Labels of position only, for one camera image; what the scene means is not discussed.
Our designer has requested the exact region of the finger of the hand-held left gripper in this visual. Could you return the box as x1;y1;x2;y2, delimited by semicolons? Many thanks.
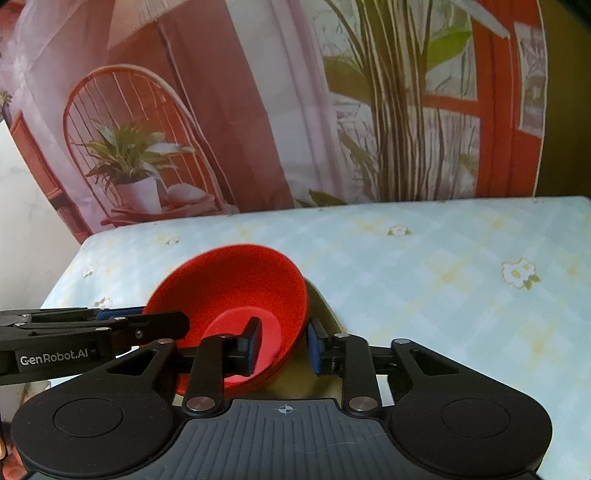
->
0;306;145;328
0;311;191;357

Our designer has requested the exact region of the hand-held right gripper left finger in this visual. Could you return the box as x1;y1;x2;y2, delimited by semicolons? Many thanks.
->
105;316;263;417

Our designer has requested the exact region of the large green plate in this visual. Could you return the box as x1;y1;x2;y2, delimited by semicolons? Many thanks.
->
265;276;348;401

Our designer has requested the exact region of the floral checked tablecloth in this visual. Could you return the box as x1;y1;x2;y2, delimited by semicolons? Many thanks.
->
39;196;591;480

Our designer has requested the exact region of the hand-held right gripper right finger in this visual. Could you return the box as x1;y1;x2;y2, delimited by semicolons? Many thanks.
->
307;318;459;417

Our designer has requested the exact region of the red bowl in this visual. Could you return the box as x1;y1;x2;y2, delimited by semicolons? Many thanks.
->
144;244;310;393
174;344;302;398

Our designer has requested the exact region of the printed backdrop cloth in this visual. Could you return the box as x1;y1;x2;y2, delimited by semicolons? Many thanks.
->
0;0;549;246

